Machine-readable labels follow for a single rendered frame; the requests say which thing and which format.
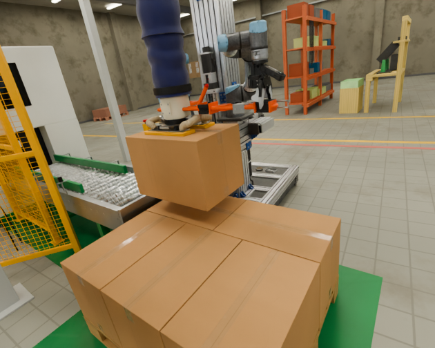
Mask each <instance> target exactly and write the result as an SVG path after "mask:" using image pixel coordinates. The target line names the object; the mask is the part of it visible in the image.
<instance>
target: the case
mask: <svg viewBox="0 0 435 348"><path fill-rule="evenodd" d="M188 129H195V133H192V134H190V135H187V136H184V137H178V136H164V135H145V134H144V132H145V131H147V130H145V131H143V132H140V133H136V134H134V135H130V136H127V137H125V138H126V143H127V147H128V151H129V154H130V159H131V162H132V165H133V170H134V173H135V178H136V180H137V185H138V189H139V193H140V194H142V195H147V196H151V197H155V198H158V199H161V200H166V201H169V202H174V203H177V204H181V205H184V206H189V207H192V208H195V209H200V210H203V211H209V210H210V209H212V208H213V207H214V206H215V205H217V204H218V203H219V202H221V201H222V200H223V199H224V198H226V197H227V196H229V195H230V194H231V193H232V192H234V191H235V190H236V189H238V188H239V187H241V186H242V185H243V184H244V173H243V166H242V152H241V145H240V131H239V124H215V125H213V126H210V127H208V128H188Z"/></svg>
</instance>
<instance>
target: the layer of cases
mask: <svg viewBox="0 0 435 348"><path fill-rule="evenodd" d="M340 224H341V218H339V217H331V216H328V215H321V214H317V213H311V212H307V211H301V210H297V209H290V208H286V207H282V206H276V205H272V204H265V203H261V202H254V201H251V200H244V199H240V198H236V197H230V196H227V197H226V198H224V199H223V200H222V201H221V202H219V203H218V204H217V205H215V206H214V207H213V208H212V209H210V210H209V211H203V210H200V209H195V208H192V207H189V206H184V205H181V204H177V203H174V202H169V201H166V200H162V201H161V202H158V203H157V204H155V205H154V206H152V207H151V208H149V209H147V210H146V211H144V212H142V213H140V214H139V215H137V216H136V217H134V218H133V219H131V220H129V221H127V222H126V223H124V224H123V225H121V226H119V227H117V228H116V229H114V230H113V231H111V232H110V233H108V234H106V235H105V236H103V237H101V238H100V239H98V240H96V241H95V242H93V243H92V244H89V245H88V246H87V247H85V248H83V249H82V250H80V251H78V252H76V253H75V254H74V255H72V256H70V257H69V258H67V259H65V260H64V261H62V262H60V264H61V267H62V269H63V270H64V273H65V275H66V277H67V279H68V282H69V284H70V286H71V289H72V291H73V293H74V295H75V297H76V299H77V302H78V304H79V306H80V309H81V311H82V313H83V315H84V316H85V317H86V318H87V319H89V321H91V322H92V323H93V324H94V325H95V326H96V327H98V328H99V329H100V330H101V331H103V332H104V333H105V334H106V335H107V336H108V337H109V338H110V339H112V340H113V341H114V342H115V343H117V344H118V345H119V346H120V347H121V348H312V346H313V342H314V340H315V338H316V334H317V333H318V329H319V326H320V323H321V321H322V318H323V316H324V313H325V310H326V308H327V304H328V302H329V299H330V296H331V293H332V291H333V288H334V285H335V283H336V279H337V277H338V269H339V254H340Z"/></svg>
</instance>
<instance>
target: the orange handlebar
mask: <svg viewBox="0 0 435 348"><path fill-rule="evenodd" d="M197 103H198V101H190V106H188V107H183V108H182V110H183V111H198V109H197V107H196V106H194V105H196V104H197ZM277 107H278V103H274V104H272V105H271V108H277ZM244 109H245V110H251V109H254V107H253V104H249V105H245V106H244ZM211 110H217V111H228V110H233V106H232V104H220V105H216V106H212V107H211Z"/></svg>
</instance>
